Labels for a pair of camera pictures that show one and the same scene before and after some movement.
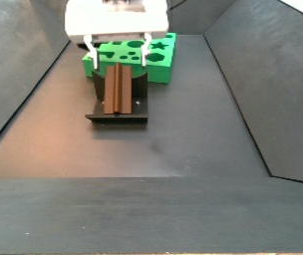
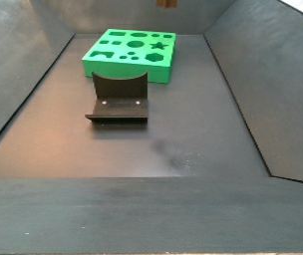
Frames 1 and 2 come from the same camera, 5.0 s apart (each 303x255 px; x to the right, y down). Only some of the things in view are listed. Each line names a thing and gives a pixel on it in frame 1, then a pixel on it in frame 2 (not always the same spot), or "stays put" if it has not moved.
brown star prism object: (118, 90) → (166, 3)
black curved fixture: (140, 113) stays put
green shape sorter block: (128, 54) stays put
